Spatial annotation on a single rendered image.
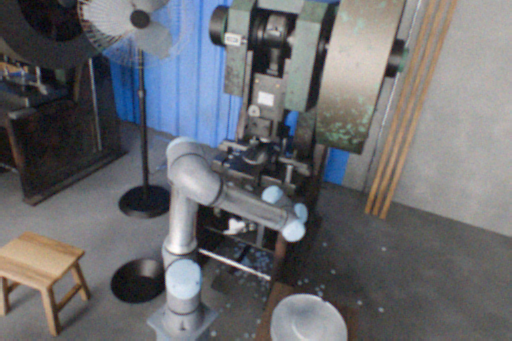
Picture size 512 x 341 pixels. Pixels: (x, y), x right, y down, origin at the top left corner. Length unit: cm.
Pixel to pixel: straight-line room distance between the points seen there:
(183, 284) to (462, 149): 226
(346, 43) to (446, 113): 176
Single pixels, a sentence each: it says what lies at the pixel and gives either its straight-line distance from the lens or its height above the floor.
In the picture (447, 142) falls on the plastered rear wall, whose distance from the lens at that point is 292.
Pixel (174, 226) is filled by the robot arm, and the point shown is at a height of 79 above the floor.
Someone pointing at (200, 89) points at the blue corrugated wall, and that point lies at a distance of 324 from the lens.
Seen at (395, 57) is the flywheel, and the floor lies 135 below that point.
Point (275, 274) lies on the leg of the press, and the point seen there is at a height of 27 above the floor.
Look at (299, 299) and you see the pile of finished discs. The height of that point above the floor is 40.
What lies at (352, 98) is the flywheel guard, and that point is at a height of 126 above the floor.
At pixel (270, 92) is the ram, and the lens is 161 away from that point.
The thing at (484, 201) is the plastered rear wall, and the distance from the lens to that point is 316.
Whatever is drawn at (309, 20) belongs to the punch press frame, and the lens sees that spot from 146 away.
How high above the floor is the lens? 162
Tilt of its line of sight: 28 degrees down
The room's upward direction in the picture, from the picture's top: 7 degrees clockwise
